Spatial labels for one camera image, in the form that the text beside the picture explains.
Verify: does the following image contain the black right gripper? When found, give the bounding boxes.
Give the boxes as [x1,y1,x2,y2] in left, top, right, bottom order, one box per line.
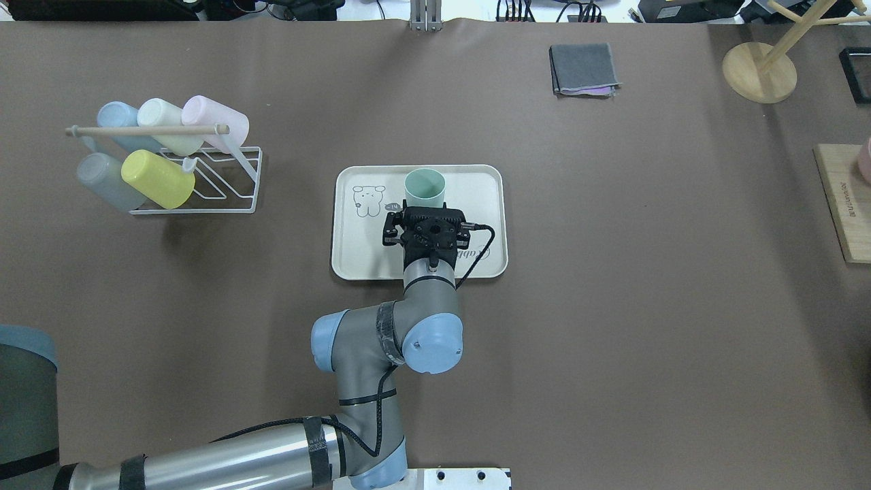
[382,202,480,267]

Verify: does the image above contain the green plastic cup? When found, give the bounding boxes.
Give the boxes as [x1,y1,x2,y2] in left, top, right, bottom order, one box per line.
[404,168,446,208]

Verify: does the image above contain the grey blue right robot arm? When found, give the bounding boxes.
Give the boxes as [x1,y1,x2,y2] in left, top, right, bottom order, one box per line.
[53,204,485,489]

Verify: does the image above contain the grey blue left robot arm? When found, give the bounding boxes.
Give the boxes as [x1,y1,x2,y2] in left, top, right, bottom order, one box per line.
[1,325,59,489]

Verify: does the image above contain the cream rabbit tray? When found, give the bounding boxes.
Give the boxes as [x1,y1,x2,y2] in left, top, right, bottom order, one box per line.
[331,164,509,281]

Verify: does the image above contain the pink plastic cup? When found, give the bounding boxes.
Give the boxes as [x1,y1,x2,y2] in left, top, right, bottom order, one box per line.
[181,95,250,153]

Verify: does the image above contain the yellow plastic cup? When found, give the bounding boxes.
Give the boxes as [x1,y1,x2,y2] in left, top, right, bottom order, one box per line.
[121,149,195,209]

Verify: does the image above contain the cream white plastic cup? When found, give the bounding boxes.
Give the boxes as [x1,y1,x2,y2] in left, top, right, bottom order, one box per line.
[137,98,205,157]

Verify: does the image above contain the grey plastic cup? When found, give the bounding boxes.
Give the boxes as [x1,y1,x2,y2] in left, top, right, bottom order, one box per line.
[76,152,148,213]

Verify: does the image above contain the light blue plastic cup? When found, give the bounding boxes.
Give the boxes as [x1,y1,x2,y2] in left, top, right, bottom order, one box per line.
[97,101,162,153]

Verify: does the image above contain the folded grey cloth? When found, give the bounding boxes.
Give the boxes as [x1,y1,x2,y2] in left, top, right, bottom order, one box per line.
[548,43,619,97]

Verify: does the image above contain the wooden stand with round base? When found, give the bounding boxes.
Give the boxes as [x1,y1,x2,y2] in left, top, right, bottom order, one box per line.
[721,1,870,103]

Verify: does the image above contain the wooden board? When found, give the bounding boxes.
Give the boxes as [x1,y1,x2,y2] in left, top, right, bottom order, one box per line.
[814,144,870,264]

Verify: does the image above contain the pink ribbed bowl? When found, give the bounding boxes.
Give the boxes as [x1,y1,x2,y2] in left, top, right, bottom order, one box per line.
[857,137,871,185]

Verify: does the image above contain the black framed object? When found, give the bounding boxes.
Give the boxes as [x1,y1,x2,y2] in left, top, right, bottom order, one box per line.
[839,46,870,103]

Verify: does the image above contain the white wire cup rack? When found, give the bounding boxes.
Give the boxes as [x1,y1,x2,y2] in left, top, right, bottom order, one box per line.
[80,133,263,216]

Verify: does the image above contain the metal camera bracket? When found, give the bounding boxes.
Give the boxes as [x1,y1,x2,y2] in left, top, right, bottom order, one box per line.
[410,0,444,32]

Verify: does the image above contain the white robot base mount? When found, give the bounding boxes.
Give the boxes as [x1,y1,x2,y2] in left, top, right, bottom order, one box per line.
[394,468,512,489]

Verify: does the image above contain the wooden rack handle rod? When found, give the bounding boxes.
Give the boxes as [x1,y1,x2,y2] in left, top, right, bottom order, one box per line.
[65,124,231,137]

